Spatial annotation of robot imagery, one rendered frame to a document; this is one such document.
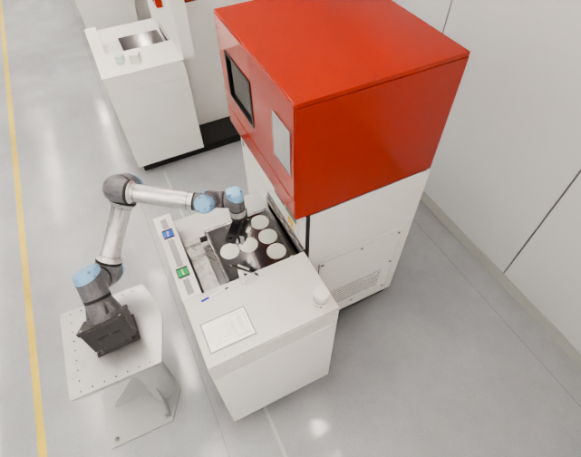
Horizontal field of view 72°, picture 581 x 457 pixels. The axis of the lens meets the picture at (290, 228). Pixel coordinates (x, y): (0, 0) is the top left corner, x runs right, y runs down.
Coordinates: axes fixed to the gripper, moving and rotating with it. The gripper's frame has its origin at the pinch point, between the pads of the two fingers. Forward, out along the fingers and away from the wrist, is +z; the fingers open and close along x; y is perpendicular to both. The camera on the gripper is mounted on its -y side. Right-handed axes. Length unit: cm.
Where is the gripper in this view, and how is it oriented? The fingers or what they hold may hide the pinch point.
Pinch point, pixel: (240, 243)
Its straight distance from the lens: 201.0
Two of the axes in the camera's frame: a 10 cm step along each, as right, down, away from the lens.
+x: -9.2, -3.0, 2.5
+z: 0.1, 6.3, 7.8
